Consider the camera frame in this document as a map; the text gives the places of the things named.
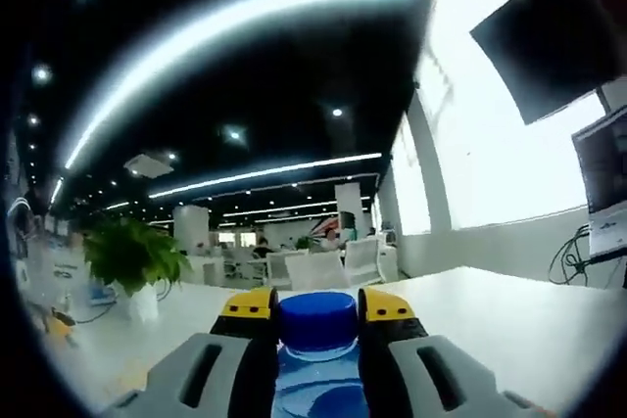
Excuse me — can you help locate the ceiling air conditioner unit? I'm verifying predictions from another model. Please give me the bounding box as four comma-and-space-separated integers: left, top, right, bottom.
122, 153, 176, 179

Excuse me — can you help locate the desktop computer monitor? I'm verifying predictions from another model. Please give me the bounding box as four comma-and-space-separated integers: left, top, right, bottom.
571, 107, 627, 258

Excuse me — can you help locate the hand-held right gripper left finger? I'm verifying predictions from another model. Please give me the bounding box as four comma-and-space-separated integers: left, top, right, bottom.
100, 287, 281, 418

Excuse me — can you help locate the white office chair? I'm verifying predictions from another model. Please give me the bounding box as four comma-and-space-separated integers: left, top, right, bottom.
285, 254, 352, 291
265, 251, 295, 288
345, 237, 385, 287

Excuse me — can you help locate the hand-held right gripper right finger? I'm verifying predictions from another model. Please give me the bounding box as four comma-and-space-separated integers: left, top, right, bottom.
357, 287, 559, 418

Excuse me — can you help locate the black wall screen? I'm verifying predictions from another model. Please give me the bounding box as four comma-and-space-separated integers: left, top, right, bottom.
468, 0, 627, 126

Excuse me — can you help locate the person's right hand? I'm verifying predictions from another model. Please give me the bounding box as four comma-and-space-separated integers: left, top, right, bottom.
502, 390, 558, 418

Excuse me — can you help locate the black cable bundle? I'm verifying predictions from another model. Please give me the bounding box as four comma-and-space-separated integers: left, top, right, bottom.
548, 224, 614, 288

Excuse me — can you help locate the blue drink bottle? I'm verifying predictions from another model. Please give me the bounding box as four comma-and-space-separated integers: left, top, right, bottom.
271, 292, 371, 418

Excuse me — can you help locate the long ceiling strip light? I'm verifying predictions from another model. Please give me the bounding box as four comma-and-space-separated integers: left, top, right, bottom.
63, 0, 413, 170

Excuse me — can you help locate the green leafy plant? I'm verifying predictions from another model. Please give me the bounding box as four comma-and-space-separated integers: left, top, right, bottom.
81, 218, 193, 298

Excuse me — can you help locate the white plant pot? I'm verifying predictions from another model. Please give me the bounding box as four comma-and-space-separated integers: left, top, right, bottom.
123, 284, 161, 322

